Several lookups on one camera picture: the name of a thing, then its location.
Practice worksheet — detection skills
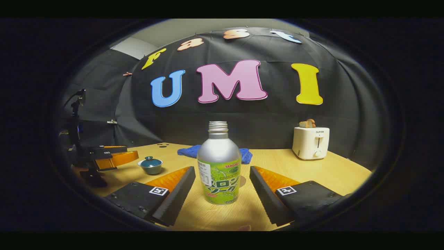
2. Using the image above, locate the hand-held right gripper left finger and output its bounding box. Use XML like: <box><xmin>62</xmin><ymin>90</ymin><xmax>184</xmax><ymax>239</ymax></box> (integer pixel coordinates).
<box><xmin>105</xmin><ymin>166</ymin><xmax>196</xmax><ymax>227</ymax></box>

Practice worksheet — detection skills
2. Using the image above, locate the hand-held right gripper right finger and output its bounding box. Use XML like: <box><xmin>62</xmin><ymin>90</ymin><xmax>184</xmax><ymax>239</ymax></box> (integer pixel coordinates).
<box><xmin>249</xmin><ymin>166</ymin><xmax>344</xmax><ymax>227</ymax></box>

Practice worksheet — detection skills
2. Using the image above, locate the teal teacup lid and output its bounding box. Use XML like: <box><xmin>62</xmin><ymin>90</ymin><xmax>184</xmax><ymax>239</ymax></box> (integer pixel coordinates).
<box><xmin>140</xmin><ymin>156</ymin><xmax>162</xmax><ymax>167</ymax></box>

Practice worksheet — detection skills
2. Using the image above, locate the teal teacup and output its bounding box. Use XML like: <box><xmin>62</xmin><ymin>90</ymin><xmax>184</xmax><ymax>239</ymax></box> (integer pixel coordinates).
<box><xmin>138</xmin><ymin>160</ymin><xmax>163</xmax><ymax>175</ymax></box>

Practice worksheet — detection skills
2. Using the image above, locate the silver green-label water bottle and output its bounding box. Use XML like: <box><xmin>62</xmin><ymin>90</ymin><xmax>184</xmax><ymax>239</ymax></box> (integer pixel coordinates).
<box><xmin>197</xmin><ymin>121</ymin><xmax>242</xmax><ymax>205</ymax></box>

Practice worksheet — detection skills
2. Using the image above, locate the blue folded towel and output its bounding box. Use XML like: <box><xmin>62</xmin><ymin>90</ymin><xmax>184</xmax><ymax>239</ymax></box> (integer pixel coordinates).
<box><xmin>177</xmin><ymin>145</ymin><xmax>253</xmax><ymax>165</ymax></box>

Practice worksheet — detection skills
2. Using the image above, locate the white toaster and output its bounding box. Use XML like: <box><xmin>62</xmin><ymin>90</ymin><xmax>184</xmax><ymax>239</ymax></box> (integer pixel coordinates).
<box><xmin>292</xmin><ymin>127</ymin><xmax>330</xmax><ymax>160</ymax></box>

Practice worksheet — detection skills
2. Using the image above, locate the black backdrop cloth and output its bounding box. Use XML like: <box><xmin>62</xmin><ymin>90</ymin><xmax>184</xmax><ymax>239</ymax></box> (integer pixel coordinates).
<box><xmin>57</xmin><ymin>27</ymin><xmax>392</xmax><ymax>170</ymax></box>

